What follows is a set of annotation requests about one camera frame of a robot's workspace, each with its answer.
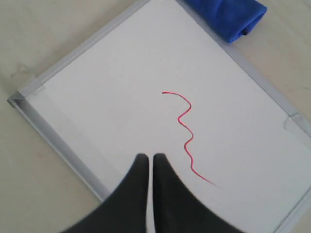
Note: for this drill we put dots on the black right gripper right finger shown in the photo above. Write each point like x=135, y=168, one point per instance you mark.
x=176, y=209

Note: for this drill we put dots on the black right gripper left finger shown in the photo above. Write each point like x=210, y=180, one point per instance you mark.
x=124, y=211

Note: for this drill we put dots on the blue cloth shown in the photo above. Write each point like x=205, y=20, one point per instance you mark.
x=229, y=19

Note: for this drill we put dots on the white board with metal frame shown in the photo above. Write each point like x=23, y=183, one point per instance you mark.
x=157, y=79

